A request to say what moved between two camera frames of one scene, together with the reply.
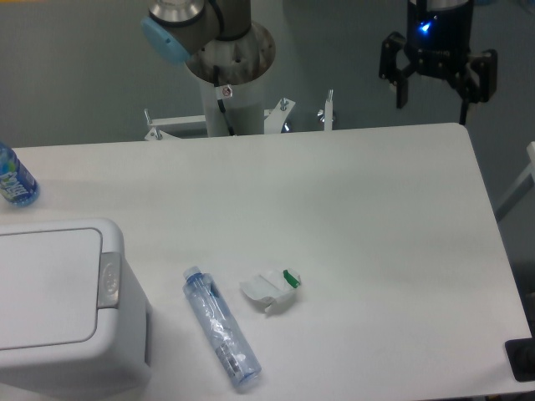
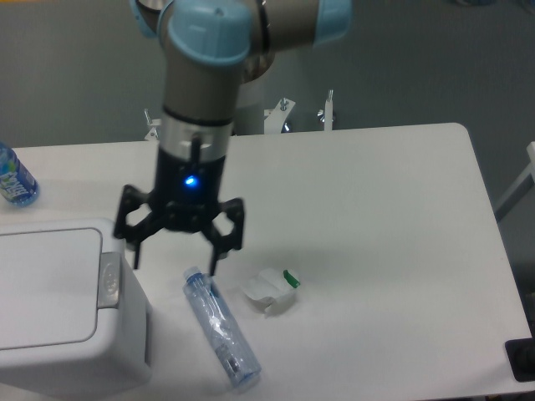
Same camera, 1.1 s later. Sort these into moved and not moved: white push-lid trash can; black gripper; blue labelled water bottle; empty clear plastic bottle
Moved: black gripper
Not moved: white push-lid trash can; empty clear plastic bottle; blue labelled water bottle
